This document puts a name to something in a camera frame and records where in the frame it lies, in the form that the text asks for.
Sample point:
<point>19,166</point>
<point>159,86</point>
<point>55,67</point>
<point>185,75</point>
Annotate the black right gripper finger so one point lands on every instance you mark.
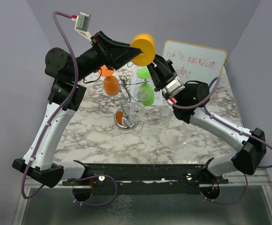
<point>154,75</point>
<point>162,68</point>

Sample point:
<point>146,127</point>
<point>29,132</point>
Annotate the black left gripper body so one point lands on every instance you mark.
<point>96,41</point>

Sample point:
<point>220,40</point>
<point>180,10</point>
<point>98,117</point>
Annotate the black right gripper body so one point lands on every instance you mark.
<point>163,79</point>

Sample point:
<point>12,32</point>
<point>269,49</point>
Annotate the green plastic wine glass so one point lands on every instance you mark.
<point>144,74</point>

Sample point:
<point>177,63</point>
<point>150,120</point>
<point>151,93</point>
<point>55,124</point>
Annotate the light orange plastic wine glass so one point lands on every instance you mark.
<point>145,42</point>

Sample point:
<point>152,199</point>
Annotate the dark orange plastic wine glass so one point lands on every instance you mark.
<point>108,79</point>

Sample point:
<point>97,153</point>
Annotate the clear wine glass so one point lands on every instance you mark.
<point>186,131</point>
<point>137,109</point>

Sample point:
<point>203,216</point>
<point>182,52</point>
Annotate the clear short tumbler glass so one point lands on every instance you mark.
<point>165,116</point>

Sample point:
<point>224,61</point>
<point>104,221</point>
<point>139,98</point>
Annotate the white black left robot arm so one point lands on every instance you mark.
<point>66,96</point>

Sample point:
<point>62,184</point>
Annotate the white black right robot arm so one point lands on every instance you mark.
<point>188,101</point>

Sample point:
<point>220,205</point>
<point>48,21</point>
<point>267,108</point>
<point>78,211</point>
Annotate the chrome wine glass rack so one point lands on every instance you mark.
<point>120,98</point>

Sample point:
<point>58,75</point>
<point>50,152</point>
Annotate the yellow framed whiteboard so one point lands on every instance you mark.
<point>194,62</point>

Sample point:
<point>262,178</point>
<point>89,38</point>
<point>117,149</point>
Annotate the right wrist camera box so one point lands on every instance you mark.
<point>172,89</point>

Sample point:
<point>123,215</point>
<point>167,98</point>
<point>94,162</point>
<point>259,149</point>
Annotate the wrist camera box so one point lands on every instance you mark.
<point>82,21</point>
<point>172,89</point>

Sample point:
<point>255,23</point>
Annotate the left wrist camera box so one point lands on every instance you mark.
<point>82,21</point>

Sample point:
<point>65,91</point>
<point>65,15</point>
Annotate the black mounting rail base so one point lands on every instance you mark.
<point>146,179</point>

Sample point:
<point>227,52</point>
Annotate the aluminium frame rail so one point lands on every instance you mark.
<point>259,178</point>

